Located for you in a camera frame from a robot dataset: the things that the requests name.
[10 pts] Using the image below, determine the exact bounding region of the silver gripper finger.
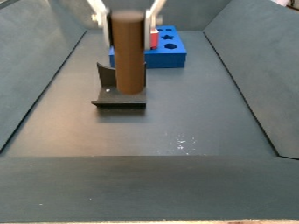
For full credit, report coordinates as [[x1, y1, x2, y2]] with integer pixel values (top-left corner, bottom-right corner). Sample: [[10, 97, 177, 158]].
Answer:
[[144, 0, 167, 49], [86, 0, 112, 47]]

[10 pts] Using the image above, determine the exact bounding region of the brown cylinder block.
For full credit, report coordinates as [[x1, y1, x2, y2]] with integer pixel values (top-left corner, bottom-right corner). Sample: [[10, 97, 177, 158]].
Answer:
[[110, 10, 145, 95]]

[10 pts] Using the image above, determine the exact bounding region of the blue shape sorter board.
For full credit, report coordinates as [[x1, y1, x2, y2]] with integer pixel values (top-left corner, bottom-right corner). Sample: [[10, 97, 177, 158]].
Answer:
[[106, 24, 188, 69]]

